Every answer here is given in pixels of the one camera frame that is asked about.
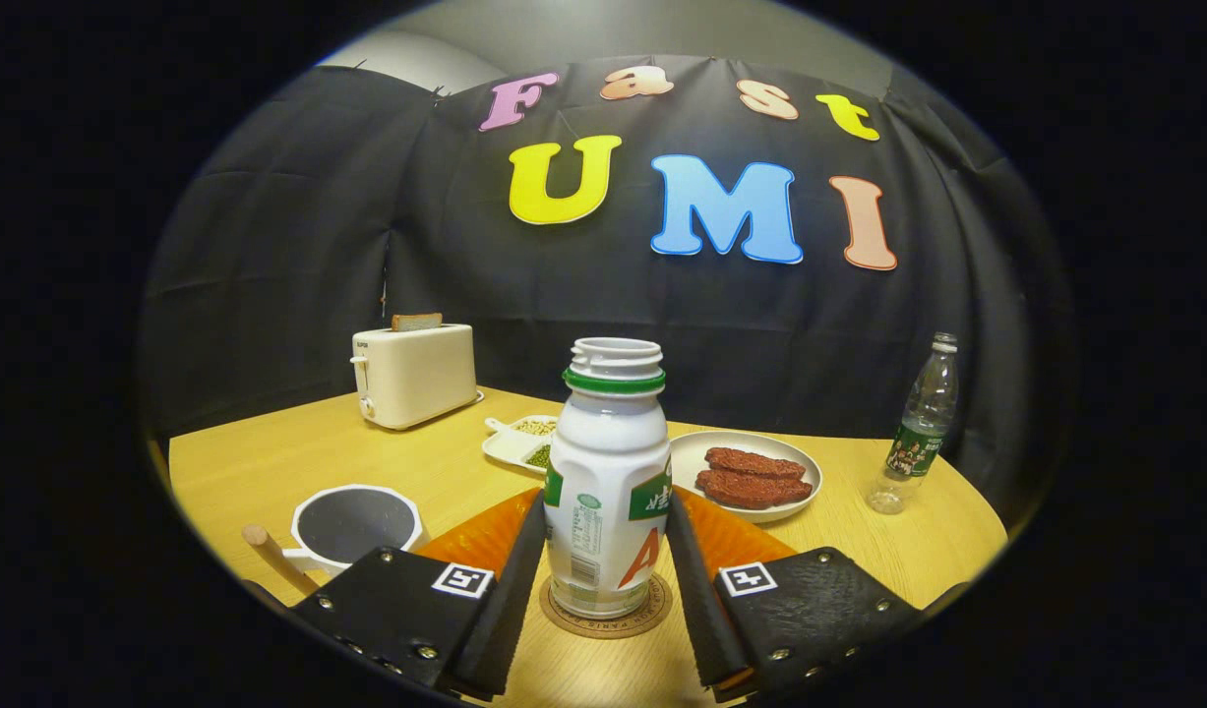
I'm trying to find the white divided dish of beans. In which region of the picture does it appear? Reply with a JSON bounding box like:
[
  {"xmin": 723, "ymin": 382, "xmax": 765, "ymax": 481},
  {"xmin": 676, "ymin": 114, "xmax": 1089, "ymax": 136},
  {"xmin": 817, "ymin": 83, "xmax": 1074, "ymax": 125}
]
[{"xmin": 482, "ymin": 414, "xmax": 561, "ymax": 478}]

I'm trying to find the white round plate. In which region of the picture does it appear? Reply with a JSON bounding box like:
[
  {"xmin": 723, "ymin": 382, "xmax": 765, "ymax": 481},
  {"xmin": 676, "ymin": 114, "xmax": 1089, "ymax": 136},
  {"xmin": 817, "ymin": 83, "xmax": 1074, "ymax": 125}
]
[{"xmin": 669, "ymin": 430, "xmax": 823, "ymax": 523}]

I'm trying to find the cream toaster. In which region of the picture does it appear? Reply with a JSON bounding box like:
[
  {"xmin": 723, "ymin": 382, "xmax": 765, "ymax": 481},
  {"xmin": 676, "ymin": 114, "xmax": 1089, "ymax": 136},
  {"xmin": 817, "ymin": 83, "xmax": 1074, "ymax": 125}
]
[{"xmin": 350, "ymin": 324, "xmax": 484, "ymax": 431}]

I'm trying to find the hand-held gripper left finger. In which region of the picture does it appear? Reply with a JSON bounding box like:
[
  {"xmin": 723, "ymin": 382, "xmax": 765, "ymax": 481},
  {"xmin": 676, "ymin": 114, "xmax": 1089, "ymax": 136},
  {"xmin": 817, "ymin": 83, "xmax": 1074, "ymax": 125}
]
[{"xmin": 244, "ymin": 490, "xmax": 548, "ymax": 703}]

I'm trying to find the wooden table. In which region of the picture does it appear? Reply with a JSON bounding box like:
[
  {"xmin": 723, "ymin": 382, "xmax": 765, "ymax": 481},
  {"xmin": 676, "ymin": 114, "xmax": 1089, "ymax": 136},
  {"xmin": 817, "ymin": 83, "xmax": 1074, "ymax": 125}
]
[{"xmin": 151, "ymin": 385, "xmax": 1009, "ymax": 708}]

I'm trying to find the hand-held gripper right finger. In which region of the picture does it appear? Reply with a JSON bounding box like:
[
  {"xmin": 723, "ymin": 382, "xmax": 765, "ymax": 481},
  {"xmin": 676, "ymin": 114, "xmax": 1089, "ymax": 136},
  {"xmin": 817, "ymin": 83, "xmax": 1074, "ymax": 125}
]
[{"xmin": 665, "ymin": 489, "xmax": 968, "ymax": 704}]

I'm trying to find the white cup wooden handle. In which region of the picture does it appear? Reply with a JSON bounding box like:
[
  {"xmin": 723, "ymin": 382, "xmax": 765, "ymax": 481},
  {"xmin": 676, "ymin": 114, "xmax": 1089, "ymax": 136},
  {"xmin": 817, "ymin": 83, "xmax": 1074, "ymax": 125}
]
[{"xmin": 241, "ymin": 483, "xmax": 429, "ymax": 597}]

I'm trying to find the white juice bottle green label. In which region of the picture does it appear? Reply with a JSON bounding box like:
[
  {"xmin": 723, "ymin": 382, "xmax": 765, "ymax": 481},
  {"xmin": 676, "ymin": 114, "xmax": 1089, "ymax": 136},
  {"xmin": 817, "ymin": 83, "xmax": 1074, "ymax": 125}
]
[{"xmin": 544, "ymin": 337, "xmax": 674, "ymax": 620}]

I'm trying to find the round wooden coaster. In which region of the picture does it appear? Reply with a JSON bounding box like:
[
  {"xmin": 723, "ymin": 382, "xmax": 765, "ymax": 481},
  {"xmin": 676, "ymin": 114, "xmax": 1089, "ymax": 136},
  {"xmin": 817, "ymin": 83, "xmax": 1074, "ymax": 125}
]
[{"xmin": 539, "ymin": 575, "xmax": 674, "ymax": 640}]

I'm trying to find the reddish brown meat patty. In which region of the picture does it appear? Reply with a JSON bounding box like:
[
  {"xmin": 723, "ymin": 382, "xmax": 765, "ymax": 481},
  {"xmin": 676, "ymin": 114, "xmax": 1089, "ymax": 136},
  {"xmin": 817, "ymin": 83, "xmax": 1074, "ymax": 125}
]
[
  {"xmin": 704, "ymin": 447, "xmax": 807, "ymax": 481},
  {"xmin": 695, "ymin": 468, "xmax": 814, "ymax": 509}
]

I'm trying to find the clear plastic water bottle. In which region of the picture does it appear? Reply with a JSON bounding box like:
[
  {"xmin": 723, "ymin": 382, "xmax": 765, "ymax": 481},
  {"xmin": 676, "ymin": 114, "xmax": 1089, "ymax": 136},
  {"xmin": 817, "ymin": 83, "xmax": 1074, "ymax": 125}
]
[{"xmin": 867, "ymin": 332, "xmax": 960, "ymax": 515}]

